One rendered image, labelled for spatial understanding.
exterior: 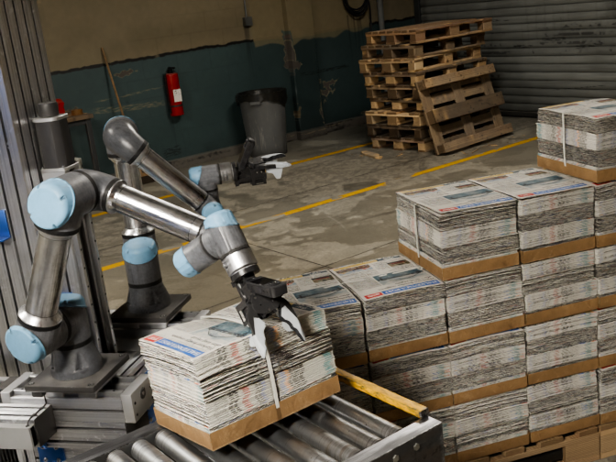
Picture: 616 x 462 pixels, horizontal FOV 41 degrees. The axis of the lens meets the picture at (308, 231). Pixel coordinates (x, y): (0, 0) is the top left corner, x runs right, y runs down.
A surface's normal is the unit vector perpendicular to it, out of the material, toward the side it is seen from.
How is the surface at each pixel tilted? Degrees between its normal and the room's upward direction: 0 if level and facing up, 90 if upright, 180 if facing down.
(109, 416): 90
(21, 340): 97
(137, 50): 90
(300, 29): 90
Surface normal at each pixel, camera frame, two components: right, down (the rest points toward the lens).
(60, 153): 0.51, 0.18
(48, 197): -0.32, 0.21
